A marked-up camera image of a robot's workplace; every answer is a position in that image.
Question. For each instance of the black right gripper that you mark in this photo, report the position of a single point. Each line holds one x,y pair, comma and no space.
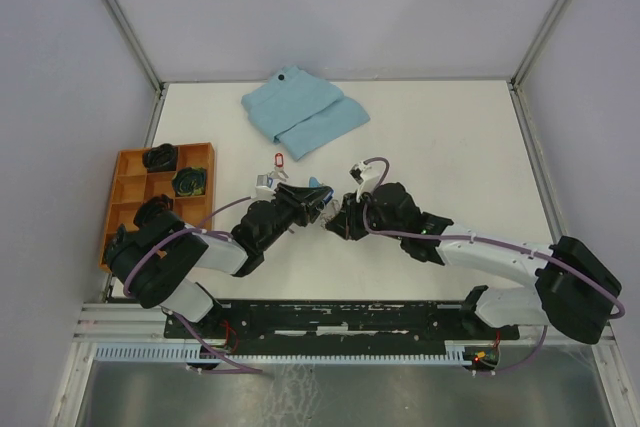
345,222

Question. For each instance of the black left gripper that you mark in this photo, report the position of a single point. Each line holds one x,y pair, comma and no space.
302,199

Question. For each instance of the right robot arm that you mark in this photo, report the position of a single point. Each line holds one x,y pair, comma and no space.
563,285

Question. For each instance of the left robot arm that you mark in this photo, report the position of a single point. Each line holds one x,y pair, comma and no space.
153,263

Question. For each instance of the red tag key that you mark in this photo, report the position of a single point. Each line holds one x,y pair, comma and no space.
278,170

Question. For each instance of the light blue cloth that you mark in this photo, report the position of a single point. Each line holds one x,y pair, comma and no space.
302,112

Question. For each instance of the orange compartment tray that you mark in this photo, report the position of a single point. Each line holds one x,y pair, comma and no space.
133,185

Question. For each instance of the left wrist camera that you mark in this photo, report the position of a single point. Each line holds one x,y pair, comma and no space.
264,187

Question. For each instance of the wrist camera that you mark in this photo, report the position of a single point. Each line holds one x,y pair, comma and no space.
264,187
367,177

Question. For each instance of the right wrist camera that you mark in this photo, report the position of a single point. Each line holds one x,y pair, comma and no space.
367,177

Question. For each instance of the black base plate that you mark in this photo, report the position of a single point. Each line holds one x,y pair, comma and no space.
333,328

